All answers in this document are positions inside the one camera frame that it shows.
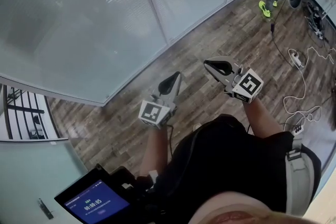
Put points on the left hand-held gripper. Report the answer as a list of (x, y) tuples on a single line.
[(153, 114)]

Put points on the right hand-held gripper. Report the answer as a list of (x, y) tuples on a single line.
[(248, 85)]

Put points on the person's left forearm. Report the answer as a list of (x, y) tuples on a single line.
[(155, 149)]

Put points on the person's right forearm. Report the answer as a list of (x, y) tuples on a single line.
[(260, 118)]

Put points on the person's black shirt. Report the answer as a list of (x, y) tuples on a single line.
[(223, 162)]

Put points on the small white power strip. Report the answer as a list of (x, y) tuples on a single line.
[(298, 129)]

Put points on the person's face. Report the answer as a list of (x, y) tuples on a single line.
[(236, 209)]

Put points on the black phone with blue screen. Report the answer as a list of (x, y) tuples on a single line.
[(94, 207)]

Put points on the black metal railing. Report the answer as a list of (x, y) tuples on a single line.
[(23, 112)]

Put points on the frosted glass door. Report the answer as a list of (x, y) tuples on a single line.
[(26, 165)]

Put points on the grey metal partition post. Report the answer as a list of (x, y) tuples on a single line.
[(155, 0)]

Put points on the black phone mount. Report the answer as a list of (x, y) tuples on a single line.
[(126, 183)]

